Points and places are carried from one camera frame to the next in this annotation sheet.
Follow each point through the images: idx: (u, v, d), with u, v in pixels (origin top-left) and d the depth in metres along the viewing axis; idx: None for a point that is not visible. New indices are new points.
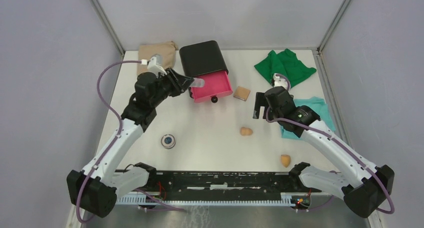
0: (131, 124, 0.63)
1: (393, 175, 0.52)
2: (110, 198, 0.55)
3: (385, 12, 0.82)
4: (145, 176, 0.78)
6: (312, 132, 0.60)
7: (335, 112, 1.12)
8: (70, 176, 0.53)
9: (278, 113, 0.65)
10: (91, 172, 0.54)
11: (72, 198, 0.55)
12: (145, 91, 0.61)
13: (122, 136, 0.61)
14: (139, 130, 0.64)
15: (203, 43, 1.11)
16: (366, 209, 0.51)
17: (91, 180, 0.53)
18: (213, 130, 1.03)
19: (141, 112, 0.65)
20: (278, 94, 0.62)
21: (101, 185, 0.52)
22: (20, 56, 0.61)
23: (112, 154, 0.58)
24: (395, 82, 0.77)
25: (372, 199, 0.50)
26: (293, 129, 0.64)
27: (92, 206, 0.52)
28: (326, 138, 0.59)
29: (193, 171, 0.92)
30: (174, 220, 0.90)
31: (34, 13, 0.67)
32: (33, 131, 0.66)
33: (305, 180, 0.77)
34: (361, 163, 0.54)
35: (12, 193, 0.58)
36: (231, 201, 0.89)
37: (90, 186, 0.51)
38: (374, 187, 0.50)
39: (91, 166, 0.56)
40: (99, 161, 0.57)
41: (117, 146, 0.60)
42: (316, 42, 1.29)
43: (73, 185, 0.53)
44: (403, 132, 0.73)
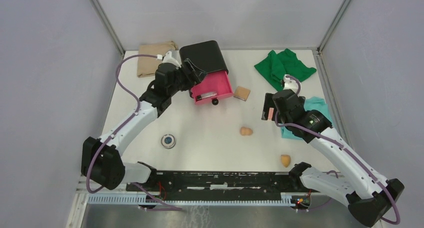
0: (149, 105, 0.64)
1: (402, 187, 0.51)
2: (119, 173, 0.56)
3: (385, 13, 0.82)
4: (147, 172, 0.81)
6: (323, 140, 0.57)
7: (335, 112, 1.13)
8: (87, 141, 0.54)
9: (287, 117, 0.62)
10: (107, 140, 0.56)
11: (83, 166, 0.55)
12: (164, 78, 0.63)
13: (139, 115, 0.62)
14: (154, 114, 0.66)
15: (203, 43, 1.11)
16: (371, 221, 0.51)
17: (107, 147, 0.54)
18: (214, 130, 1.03)
19: (158, 98, 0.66)
20: (287, 98, 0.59)
21: (116, 154, 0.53)
22: (20, 57, 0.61)
23: (129, 128, 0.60)
24: (395, 83, 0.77)
25: (381, 213, 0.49)
26: (303, 135, 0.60)
27: (102, 175, 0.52)
28: (338, 148, 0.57)
29: (194, 171, 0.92)
30: (174, 220, 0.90)
31: (34, 13, 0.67)
32: (33, 130, 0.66)
33: (307, 182, 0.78)
34: (373, 176, 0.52)
35: (12, 193, 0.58)
36: (231, 201, 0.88)
37: (106, 152, 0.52)
38: (385, 203, 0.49)
39: (108, 134, 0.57)
40: (117, 131, 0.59)
41: (135, 122, 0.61)
42: (316, 42, 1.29)
43: (88, 151, 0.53)
44: (403, 133, 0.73)
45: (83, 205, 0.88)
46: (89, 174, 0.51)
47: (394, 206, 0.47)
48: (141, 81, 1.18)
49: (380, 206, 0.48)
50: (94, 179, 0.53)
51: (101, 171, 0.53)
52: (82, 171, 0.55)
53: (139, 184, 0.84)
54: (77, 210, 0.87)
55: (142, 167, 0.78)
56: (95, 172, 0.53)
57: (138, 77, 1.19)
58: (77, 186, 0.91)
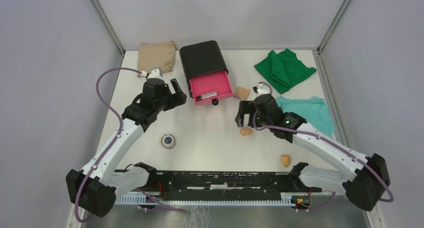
0: (132, 123, 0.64)
1: (383, 161, 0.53)
2: (109, 199, 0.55)
3: (385, 12, 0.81)
4: (145, 176, 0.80)
6: (300, 135, 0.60)
7: (335, 112, 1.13)
8: (69, 175, 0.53)
9: (268, 122, 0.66)
10: (90, 172, 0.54)
11: (71, 197, 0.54)
12: (153, 90, 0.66)
13: (122, 136, 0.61)
14: (137, 133, 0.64)
15: (203, 43, 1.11)
16: (368, 202, 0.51)
17: (90, 180, 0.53)
18: (213, 130, 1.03)
19: (143, 112, 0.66)
20: (267, 102, 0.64)
21: (100, 185, 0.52)
22: (20, 57, 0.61)
23: (113, 153, 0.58)
24: (395, 83, 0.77)
25: (371, 191, 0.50)
26: (284, 136, 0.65)
27: (90, 207, 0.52)
28: (315, 138, 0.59)
29: (193, 171, 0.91)
30: (174, 220, 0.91)
31: (33, 13, 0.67)
32: (33, 130, 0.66)
33: (308, 182, 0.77)
34: (351, 155, 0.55)
35: (12, 193, 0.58)
36: (231, 201, 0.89)
37: (90, 185, 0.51)
38: (369, 179, 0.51)
39: (90, 165, 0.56)
40: (99, 160, 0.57)
41: (119, 143, 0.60)
42: (317, 42, 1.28)
43: (72, 185, 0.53)
44: (403, 133, 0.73)
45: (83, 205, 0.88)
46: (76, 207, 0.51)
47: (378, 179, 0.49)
48: (141, 81, 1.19)
49: (365, 183, 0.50)
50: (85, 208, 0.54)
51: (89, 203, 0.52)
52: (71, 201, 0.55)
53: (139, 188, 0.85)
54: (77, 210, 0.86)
55: (139, 173, 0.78)
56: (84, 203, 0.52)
57: (138, 77, 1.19)
58: None
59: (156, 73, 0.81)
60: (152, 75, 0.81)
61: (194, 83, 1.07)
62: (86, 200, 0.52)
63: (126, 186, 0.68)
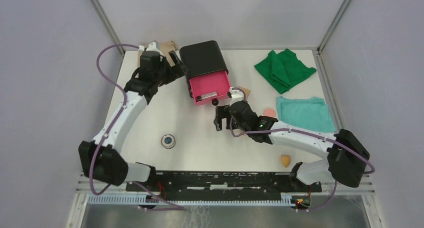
0: (136, 94, 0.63)
1: (348, 132, 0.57)
2: (122, 167, 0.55)
3: (385, 12, 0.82)
4: (147, 170, 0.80)
6: (274, 133, 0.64)
7: (335, 112, 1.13)
8: (81, 146, 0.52)
9: (245, 127, 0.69)
10: (102, 140, 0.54)
11: (85, 169, 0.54)
12: (150, 62, 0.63)
13: (128, 106, 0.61)
14: (142, 104, 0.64)
15: (203, 43, 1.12)
16: (350, 175, 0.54)
17: (103, 148, 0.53)
18: (214, 130, 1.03)
19: (144, 84, 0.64)
20: (242, 111, 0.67)
21: (114, 153, 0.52)
22: (20, 57, 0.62)
23: (122, 122, 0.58)
24: (395, 82, 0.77)
25: (346, 163, 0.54)
26: (262, 140, 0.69)
27: (106, 175, 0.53)
28: (287, 132, 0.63)
29: (193, 171, 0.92)
30: (174, 219, 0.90)
31: (33, 13, 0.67)
32: (33, 130, 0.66)
33: (306, 178, 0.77)
34: (320, 137, 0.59)
35: (12, 192, 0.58)
36: (231, 201, 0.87)
37: (103, 154, 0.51)
38: (340, 152, 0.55)
39: (101, 135, 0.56)
40: (109, 129, 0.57)
41: (125, 114, 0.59)
42: (316, 42, 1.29)
43: (85, 155, 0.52)
44: (403, 133, 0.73)
45: (83, 205, 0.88)
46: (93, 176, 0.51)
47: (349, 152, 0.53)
48: None
49: (340, 158, 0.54)
50: (100, 179, 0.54)
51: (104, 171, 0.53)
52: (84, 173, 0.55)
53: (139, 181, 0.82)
54: (77, 210, 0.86)
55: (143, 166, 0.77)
56: (100, 174, 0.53)
57: None
58: (77, 185, 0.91)
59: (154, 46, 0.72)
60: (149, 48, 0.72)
61: (194, 83, 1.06)
62: (101, 170, 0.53)
63: (133, 173, 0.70)
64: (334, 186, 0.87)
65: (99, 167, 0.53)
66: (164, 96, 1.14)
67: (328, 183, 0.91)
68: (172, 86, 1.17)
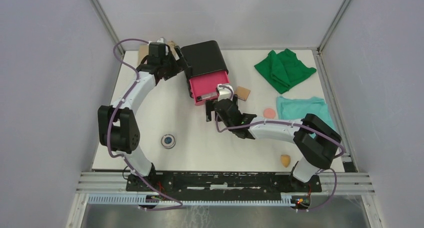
0: (147, 73, 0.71)
1: (314, 116, 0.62)
2: (135, 133, 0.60)
3: (384, 12, 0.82)
4: (148, 164, 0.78)
6: (252, 127, 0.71)
7: (335, 112, 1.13)
8: (100, 109, 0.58)
9: (230, 123, 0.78)
10: (120, 103, 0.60)
11: (101, 133, 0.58)
12: (157, 48, 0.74)
13: (141, 81, 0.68)
14: (152, 82, 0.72)
15: (203, 43, 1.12)
16: (317, 155, 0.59)
17: (120, 111, 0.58)
18: (213, 130, 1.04)
19: (152, 67, 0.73)
20: (227, 109, 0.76)
21: (131, 114, 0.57)
22: (20, 57, 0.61)
23: (136, 91, 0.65)
24: (395, 82, 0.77)
25: (311, 143, 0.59)
26: (245, 135, 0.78)
27: (122, 138, 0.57)
28: (262, 124, 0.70)
29: (193, 171, 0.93)
30: (174, 220, 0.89)
31: (34, 13, 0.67)
32: (33, 131, 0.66)
33: (300, 176, 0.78)
34: (288, 123, 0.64)
35: (11, 193, 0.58)
36: (231, 201, 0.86)
37: (121, 114, 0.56)
38: (306, 134, 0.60)
39: (118, 100, 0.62)
40: (125, 96, 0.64)
41: (139, 86, 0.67)
42: (316, 42, 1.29)
43: (104, 118, 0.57)
44: (403, 132, 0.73)
45: (83, 205, 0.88)
46: (110, 138, 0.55)
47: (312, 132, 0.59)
48: None
49: (304, 139, 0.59)
50: (115, 144, 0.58)
51: (120, 134, 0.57)
52: (99, 138, 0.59)
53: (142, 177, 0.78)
54: (77, 210, 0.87)
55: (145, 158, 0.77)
56: (116, 136, 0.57)
57: None
58: (77, 185, 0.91)
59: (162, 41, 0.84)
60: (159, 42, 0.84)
61: (194, 83, 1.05)
62: (118, 133, 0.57)
63: (137, 158, 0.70)
64: (334, 187, 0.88)
65: (115, 131, 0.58)
66: (164, 96, 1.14)
67: (328, 183, 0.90)
68: (172, 86, 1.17)
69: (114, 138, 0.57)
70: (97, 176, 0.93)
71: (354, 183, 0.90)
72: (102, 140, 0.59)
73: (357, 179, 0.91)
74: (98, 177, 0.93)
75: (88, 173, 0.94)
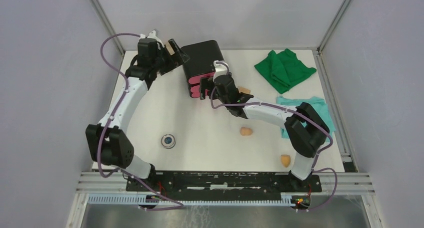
0: (137, 80, 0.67)
1: (308, 104, 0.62)
2: (128, 149, 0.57)
3: (385, 12, 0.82)
4: (147, 167, 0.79)
6: (247, 106, 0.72)
7: (335, 112, 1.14)
8: (88, 128, 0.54)
9: (226, 99, 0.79)
10: (108, 123, 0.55)
11: (92, 151, 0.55)
12: (146, 47, 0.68)
13: (131, 91, 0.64)
14: (143, 88, 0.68)
15: (203, 42, 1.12)
16: (304, 143, 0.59)
17: (110, 129, 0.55)
18: (214, 130, 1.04)
19: (144, 70, 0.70)
20: (226, 84, 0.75)
21: (121, 133, 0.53)
22: (20, 57, 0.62)
23: (125, 105, 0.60)
24: (395, 82, 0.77)
25: (301, 130, 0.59)
26: (238, 114, 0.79)
27: (113, 157, 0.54)
28: (257, 105, 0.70)
29: (193, 171, 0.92)
30: (174, 220, 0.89)
31: (33, 14, 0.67)
32: (33, 131, 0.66)
33: (298, 173, 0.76)
34: (283, 108, 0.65)
35: (10, 193, 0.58)
36: (231, 201, 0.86)
37: (111, 134, 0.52)
38: (297, 120, 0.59)
39: (107, 118, 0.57)
40: (114, 112, 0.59)
41: (129, 98, 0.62)
42: (316, 42, 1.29)
43: (93, 137, 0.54)
44: (403, 132, 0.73)
45: (83, 205, 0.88)
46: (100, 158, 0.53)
47: (304, 119, 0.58)
48: None
49: (294, 125, 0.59)
50: (108, 162, 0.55)
51: (111, 152, 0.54)
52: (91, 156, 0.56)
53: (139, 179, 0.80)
54: (77, 210, 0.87)
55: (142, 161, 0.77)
56: (107, 154, 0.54)
57: None
58: (77, 185, 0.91)
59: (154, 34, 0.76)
60: (150, 36, 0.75)
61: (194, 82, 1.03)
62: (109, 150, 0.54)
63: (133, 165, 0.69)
64: (334, 186, 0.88)
65: (107, 149, 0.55)
66: (164, 96, 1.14)
67: (328, 183, 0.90)
68: (172, 86, 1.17)
69: (105, 156, 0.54)
70: (97, 176, 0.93)
71: (355, 183, 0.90)
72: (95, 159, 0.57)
73: (358, 179, 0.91)
74: (98, 177, 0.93)
75: (88, 173, 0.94)
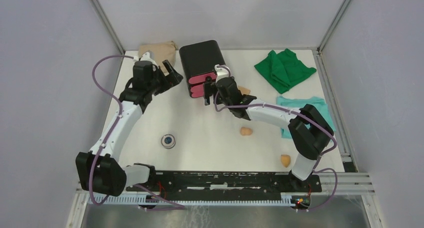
0: (131, 104, 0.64)
1: (312, 106, 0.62)
2: (120, 177, 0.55)
3: (385, 12, 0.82)
4: (146, 171, 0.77)
6: (250, 107, 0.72)
7: (335, 112, 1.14)
8: (78, 157, 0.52)
9: (228, 102, 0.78)
10: (100, 151, 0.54)
11: (82, 180, 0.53)
12: (141, 71, 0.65)
13: (124, 117, 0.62)
14: (137, 112, 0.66)
15: (203, 43, 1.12)
16: (308, 145, 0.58)
17: (101, 158, 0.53)
18: (214, 131, 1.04)
19: (138, 94, 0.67)
20: (228, 86, 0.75)
21: (113, 162, 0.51)
22: (20, 57, 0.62)
23: (118, 132, 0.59)
24: (395, 82, 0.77)
25: (305, 133, 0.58)
26: (241, 116, 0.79)
27: (104, 186, 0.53)
28: (261, 107, 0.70)
29: (193, 171, 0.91)
30: (174, 220, 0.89)
31: (33, 14, 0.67)
32: (33, 130, 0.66)
33: (300, 174, 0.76)
34: (286, 110, 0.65)
35: (11, 193, 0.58)
36: (231, 201, 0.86)
37: (102, 163, 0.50)
38: (302, 122, 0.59)
39: (98, 145, 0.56)
40: (106, 139, 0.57)
41: (122, 125, 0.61)
42: (317, 42, 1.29)
43: (83, 167, 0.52)
44: (403, 132, 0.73)
45: (83, 205, 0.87)
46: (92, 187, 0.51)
47: (309, 121, 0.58)
48: None
49: (299, 126, 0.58)
50: (99, 191, 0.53)
51: (103, 181, 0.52)
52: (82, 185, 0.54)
53: (140, 184, 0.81)
54: (77, 210, 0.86)
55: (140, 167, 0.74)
56: (98, 183, 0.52)
57: None
58: (77, 185, 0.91)
59: (148, 56, 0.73)
60: (144, 59, 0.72)
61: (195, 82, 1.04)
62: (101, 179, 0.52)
63: (132, 176, 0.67)
64: (334, 187, 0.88)
65: (98, 177, 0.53)
66: (164, 97, 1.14)
67: (328, 183, 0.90)
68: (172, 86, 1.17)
69: (96, 185, 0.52)
70: None
71: (354, 183, 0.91)
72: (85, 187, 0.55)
73: (358, 179, 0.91)
74: None
75: None
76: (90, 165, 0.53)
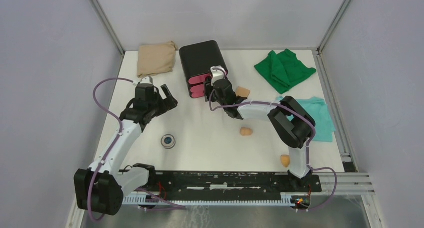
0: (131, 123, 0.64)
1: (292, 98, 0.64)
2: (119, 194, 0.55)
3: (385, 12, 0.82)
4: (145, 174, 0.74)
6: (240, 106, 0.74)
7: (335, 112, 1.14)
8: (77, 173, 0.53)
9: (224, 102, 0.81)
10: (99, 167, 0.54)
11: (80, 197, 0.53)
12: (144, 92, 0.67)
13: (124, 134, 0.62)
14: (137, 132, 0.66)
15: (203, 43, 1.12)
16: (288, 133, 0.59)
17: (100, 175, 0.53)
18: (214, 130, 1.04)
19: (139, 113, 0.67)
20: (224, 87, 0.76)
21: (111, 179, 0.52)
22: (19, 57, 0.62)
23: (118, 148, 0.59)
24: (395, 82, 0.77)
25: (283, 121, 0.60)
26: (235, 116, 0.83)
27: (101, 203, 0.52)
28: (248, 103, 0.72)
29: (193, 171, 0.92)
30: (174, 220, 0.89)
31: (33, 14, 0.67)
32: (32, 131, 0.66)
33: (297, 171, 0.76)
34: (268, 102, 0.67)
35: (11, 193, 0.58)
36: (231, 201, 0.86)
37: (100, 180, 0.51)
38: (280, 111, 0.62)
39: (97, 162, 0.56)
40: (105, 156, 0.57)
41: (121, 142, 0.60)
42: (316, 42, 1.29)
43: (81, 184, 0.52)
44: (403, 132, 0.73)
45: None
46: (89, 204, 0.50)
47: (284, 108, 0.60)
48: None
49: (275, 114, 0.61)
50: (97, 209, 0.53)
51: (100, 198, 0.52)
52: (80, 202, 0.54)
53: None
54: (76, 210, 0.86)
55: (139, 172, 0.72)
56: (95, 200, 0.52)
57: (138, 77, 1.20)
58: None
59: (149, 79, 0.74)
60: (146, 80, 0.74)
61: (193, 82, 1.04)
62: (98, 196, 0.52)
63: (131, 185, 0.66)
64: (334, 187, 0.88)
65: (95, 194, 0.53)
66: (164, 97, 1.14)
67: (328, 183, 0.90)
68: (172, 86, 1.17)
69: (93, 202, 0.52)
70: None
71: (354, 183, 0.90)
72: (82, 205, 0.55)
73: (357, 179, 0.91)
74: None
75: None
76: (89, 183, 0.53)
